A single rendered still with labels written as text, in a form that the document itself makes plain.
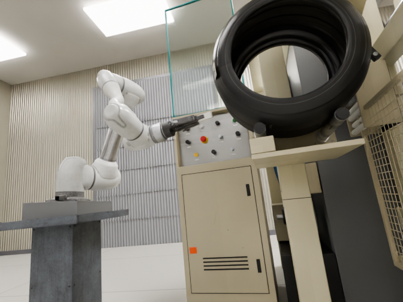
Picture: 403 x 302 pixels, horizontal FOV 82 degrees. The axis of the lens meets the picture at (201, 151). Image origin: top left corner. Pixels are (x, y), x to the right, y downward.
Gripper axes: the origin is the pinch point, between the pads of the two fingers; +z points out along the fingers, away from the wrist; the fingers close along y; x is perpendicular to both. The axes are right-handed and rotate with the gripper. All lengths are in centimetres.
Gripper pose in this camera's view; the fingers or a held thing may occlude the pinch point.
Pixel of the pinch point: (204, 117)
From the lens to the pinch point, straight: 106.8
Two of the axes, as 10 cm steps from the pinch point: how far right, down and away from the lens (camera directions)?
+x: 2.3, 9.4, -2.4
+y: 2.9, 1.7, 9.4
